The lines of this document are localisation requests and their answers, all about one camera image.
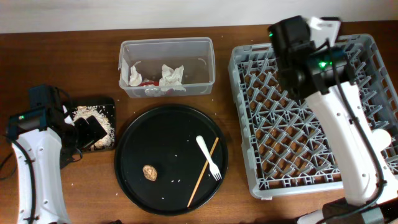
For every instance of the red snack wrapper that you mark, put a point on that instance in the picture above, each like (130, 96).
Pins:
(151, 89)

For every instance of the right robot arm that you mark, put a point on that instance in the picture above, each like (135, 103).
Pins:
(312, 68)

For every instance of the rice and food scraps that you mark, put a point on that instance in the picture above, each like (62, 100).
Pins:
(104, 118)

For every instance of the white cup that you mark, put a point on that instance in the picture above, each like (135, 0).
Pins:
(381, 139)

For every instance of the grey dishwasher rack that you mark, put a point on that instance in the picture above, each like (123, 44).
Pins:
(284, 147)

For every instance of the wooden chopstick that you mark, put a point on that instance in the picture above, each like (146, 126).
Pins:
(202, 173)

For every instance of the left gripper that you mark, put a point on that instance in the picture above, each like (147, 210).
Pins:
(91, 135)

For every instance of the brown walnut cookie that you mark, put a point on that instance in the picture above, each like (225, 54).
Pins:
(150, 172)

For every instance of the small white napkin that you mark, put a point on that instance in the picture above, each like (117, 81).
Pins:
(135, 78)

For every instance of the black rectangular tray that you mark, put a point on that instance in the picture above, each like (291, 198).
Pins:
(94, 100)

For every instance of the clear plastic bin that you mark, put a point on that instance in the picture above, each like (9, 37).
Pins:
(196, 54)

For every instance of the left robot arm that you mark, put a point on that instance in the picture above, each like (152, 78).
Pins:
(45, 139)

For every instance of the white plastic fork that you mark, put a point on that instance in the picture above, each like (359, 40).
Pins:
(213, 167)

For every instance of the black round tray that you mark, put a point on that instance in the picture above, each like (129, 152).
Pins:
(165, 138)

